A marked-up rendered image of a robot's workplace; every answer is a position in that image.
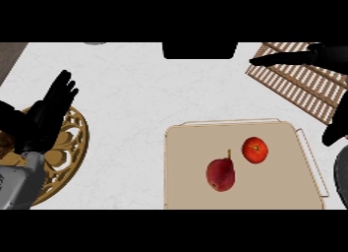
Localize dark red pear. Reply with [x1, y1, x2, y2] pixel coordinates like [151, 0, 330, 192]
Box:
[205, 149, 236, 193]

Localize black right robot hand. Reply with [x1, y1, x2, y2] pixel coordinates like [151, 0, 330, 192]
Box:
[247, 42, 348, 148]

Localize black appliance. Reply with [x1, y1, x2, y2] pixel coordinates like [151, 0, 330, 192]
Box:
[160, 42, 239, 61]

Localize beige tray with handles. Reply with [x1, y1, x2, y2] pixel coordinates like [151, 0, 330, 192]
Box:
[162, 117, 330, 211]

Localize brown wooden slatted mat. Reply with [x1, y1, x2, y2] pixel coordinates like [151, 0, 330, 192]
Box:
[243, 42, 348, 140]

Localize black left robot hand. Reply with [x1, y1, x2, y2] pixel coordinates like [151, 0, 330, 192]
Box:
[0, 69, 81, 156]

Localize red tomato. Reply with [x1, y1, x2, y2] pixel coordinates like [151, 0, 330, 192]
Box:
[240, 136, 270, 164]

